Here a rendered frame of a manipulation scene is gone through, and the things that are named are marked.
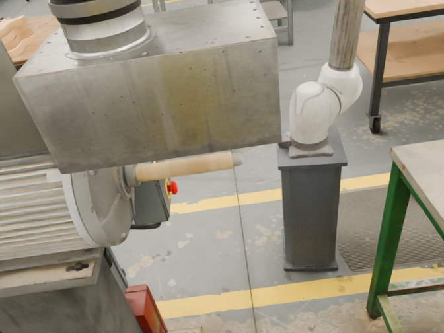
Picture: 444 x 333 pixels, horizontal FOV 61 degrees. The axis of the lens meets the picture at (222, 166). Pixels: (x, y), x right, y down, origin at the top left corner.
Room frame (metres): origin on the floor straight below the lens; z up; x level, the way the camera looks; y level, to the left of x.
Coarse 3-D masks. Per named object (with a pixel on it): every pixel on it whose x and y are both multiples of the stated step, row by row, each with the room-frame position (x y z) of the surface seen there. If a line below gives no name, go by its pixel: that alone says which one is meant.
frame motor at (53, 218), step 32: (0, 160) 0.54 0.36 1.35; (32, 160) 0.52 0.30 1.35; (0, 192) 0.49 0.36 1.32; (32, 192) 0.48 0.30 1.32; (64, 192) 0.47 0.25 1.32; (96, 192) 0.48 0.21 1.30; (128, 192) 0.55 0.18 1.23; (0, 224) 0.47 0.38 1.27; (32, 224) 0.46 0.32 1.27; (64, 224) 0.46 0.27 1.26; (96, 224) 0.45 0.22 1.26; (128, 224) 0.53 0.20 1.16; (0, 256) 0.48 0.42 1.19; (32, 256) 0.52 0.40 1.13; (64, 256) 0.51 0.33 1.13; (96, 256) 0.50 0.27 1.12
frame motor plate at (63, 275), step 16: (0, 272) 0.51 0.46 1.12; (16, 272) 0.50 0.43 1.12; (32, 272) 0.49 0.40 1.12; (48, 272) 0.48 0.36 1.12; (64, 272) 0.48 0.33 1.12; (80, 272) 0.47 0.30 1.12; (96, 272) 0.48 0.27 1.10; (0, 288) 0.47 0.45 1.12; (16, 288) 0.46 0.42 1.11; (32, 288) 0.46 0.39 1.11; (48, 288) 0.46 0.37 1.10; (64, 288) 0.46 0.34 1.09
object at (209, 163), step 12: (204, 156) 0.57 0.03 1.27; (216, 156) 0.56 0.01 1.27; (228, 156) 0.56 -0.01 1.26; (144, 168) 0.57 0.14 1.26; (156, 168) 0.56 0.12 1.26; (168, 168) 0.56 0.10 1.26; (180, 168) 0.55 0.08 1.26; (192, 168) 0.55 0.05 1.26; (204, 168) 0.55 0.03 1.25; (216, 168) 0.55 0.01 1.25; (228, 168) 0.55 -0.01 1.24; (144, 180) 0.56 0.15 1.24
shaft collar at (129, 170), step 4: (136, 164) 0.58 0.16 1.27; (124, 168) 0.57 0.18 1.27; (128, 168) 0.56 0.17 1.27; (132, 168) 0.56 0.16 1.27; (124, 172) 0.56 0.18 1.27; (128, 172) 0.56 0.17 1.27; (132, 172) 0.56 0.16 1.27; (128, 176) 0.55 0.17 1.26; (132, 176) 0.55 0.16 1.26; (128, 180) 0.55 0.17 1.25; (132, 180) 0.55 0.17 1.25; (136, 180) 0.55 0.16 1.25; (128, 184) 0.55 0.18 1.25; (132, 184) 0.55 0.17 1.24; (136, 184) 0.55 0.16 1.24
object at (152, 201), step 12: (156, 180) 0.77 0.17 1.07; (168, 180) 0.89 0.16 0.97; (144, 192) 0.76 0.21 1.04; (156, 192) 0.76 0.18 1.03; (168, 192) 0.84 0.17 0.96; (144, 204) 0.77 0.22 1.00; (156, 204) 0.76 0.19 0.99; (168, 204) 0.80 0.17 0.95; (144, 216) 0.77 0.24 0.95; (156, 216) 0.76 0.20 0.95; (168, 216) 0.77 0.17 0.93; (132, 228) 0.78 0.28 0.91; (144, 228) 0.79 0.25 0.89; (156, 228) 0.80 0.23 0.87
